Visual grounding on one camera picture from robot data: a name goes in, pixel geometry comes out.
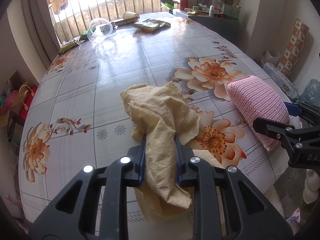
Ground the yellow green snack bag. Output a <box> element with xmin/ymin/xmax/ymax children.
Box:
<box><xmin>132</xmin><ymin>19</ymin><xmax>171</xmax><ymax>33</ymax></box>

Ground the white paper cup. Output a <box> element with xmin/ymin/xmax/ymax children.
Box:
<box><xmin>123</xmin><ymin>11</ymin><xmax>139</xmax><ymax>20</ymax></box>

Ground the green snack wrapper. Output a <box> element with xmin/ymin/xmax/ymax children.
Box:
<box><xmin>58</xmin><ymin>36</ymin><xmax>80</xmax><ymax>54</ymax></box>

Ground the red shopping bag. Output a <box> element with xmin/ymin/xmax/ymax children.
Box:
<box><xmin>10</xmin><ymin>82</ymin><xmax>37</xmax><ymax>126</ymax></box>

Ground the red thermos bottle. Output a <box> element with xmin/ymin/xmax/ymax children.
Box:
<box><xmin>179</xmin><ymin>0</ymin><xmax>188</xmax><ymax>11</ymax></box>

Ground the beige paper napkin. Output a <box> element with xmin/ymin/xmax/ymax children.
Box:
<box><xmin>120</xmin><ymin>80</ymin><xmax>226</xmax><ymax>225</ymax></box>

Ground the dark side cabinet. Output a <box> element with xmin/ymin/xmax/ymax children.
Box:
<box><xmin>173</xmin><ymin>9</ymin><xmax>248</xmax><ymax>51</ymax></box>

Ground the flat snack box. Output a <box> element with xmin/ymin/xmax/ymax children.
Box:
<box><xmin>111</xmin><ymin>17</ymin><xmax>139</xmax><ymax>28</ymax></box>

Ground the floral plastic tablecloth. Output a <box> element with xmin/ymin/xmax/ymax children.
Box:
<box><xmin>19</xmin><ymin>12</ymin><xmax>289</xmax><ymax>239</ymax></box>

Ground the clear plastic bowl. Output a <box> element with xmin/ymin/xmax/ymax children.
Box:
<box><xmin>87</xmin><ymin>17</ymin><xmax>113</xmax><ymax>43</ymax></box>

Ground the green plastic storage basket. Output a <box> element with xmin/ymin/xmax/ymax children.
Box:
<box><xmin>221</xmin><ymin>3</ymin><xmax>241</xmax><ymax>20</ymax></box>

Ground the pink knitted sponge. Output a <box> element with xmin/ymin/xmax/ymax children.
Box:
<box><xmin>225</xmin><ymin>75</ymin><xmax>289</xmax><ymax>151</ymax></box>

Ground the blue white tissue pack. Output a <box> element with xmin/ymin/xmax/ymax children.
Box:
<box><xmin>263</xmin><ymin>62</ymin><xmax>299</xmax><ymax>101</ymax></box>

